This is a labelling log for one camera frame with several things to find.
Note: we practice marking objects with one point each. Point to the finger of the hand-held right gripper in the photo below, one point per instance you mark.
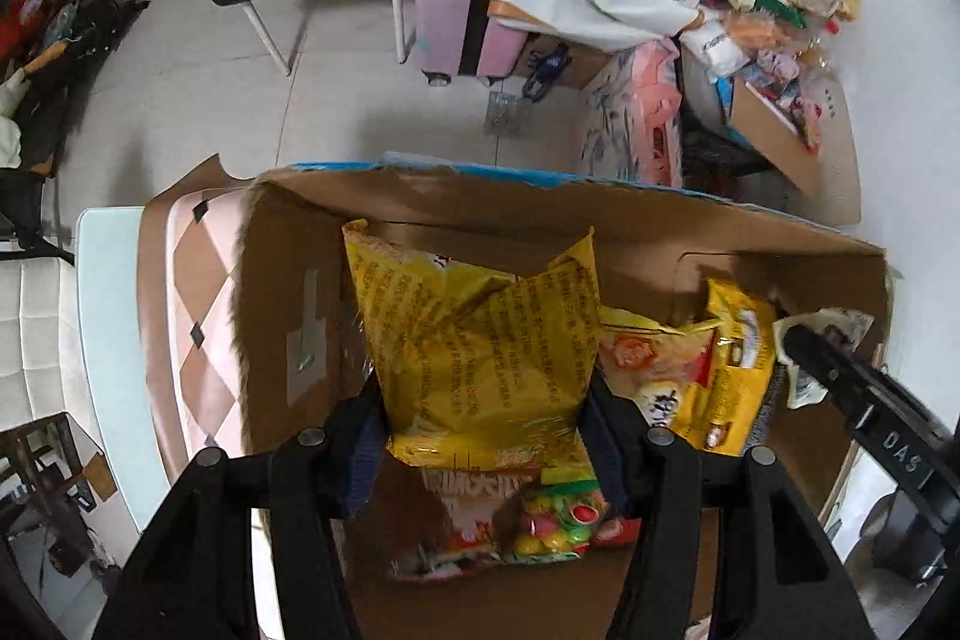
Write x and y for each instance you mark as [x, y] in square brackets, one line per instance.
[825, 366]

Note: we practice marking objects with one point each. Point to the white glass table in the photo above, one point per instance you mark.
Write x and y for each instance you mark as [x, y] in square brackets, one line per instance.
[112, 347]

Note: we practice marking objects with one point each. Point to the yellow stick snack packet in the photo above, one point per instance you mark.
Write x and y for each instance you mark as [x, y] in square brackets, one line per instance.
[465, 355]

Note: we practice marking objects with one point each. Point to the pile of clothes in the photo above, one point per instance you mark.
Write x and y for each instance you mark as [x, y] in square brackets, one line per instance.
[67, 85]

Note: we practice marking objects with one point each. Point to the dark wooden chair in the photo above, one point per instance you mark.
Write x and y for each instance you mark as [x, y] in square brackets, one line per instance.
[45, 482]

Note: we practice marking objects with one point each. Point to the pink floral bag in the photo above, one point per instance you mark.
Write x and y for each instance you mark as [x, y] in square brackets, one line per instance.
[637, 115]

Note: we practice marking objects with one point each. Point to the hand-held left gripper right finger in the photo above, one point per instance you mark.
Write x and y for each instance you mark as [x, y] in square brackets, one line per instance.
[604, 452]

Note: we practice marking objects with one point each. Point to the large yellow black snack bag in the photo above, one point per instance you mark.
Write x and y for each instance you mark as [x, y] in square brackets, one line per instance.
[739, 370]

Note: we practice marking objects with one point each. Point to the white snack packet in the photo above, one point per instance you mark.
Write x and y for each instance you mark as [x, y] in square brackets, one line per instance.
[847, 323]

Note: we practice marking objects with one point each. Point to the yellow orange snack packet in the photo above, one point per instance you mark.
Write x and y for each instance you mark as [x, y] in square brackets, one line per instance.
[645, 362]

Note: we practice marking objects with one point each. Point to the green candy packet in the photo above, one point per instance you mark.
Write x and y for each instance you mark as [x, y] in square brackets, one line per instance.
[562, 520]

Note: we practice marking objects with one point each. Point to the blue object on floor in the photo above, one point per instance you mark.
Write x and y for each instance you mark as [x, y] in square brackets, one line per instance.
[546, 72]

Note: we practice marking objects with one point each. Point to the small clear packet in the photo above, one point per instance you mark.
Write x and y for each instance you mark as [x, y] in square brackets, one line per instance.
[506, 113]

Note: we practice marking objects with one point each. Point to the pink suitcase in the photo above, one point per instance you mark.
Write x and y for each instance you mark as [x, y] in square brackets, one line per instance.
[457, 21]

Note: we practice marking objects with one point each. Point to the cardboard box blue print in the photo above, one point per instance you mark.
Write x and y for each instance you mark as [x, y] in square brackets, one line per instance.
[300, 280]

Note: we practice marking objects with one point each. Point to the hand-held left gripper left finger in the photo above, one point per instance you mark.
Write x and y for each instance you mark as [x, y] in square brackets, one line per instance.
[367, 452]

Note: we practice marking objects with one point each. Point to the checked tablecloth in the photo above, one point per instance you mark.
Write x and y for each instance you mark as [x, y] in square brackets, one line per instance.
[195, 310]

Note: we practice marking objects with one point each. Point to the brown cardboard box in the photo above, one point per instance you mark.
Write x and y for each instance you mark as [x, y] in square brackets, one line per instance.
[780, 141]

